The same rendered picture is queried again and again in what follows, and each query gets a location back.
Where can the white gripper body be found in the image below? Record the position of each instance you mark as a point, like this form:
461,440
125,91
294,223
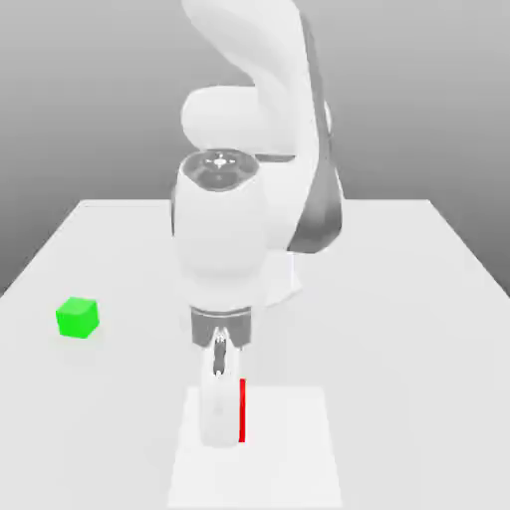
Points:
218,414

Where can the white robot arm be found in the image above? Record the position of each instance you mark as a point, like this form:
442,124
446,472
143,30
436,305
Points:
223,239

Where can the small red cube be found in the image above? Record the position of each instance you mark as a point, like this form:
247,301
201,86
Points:
242,410

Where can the small green cube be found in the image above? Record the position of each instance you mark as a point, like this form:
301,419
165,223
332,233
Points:
76,318

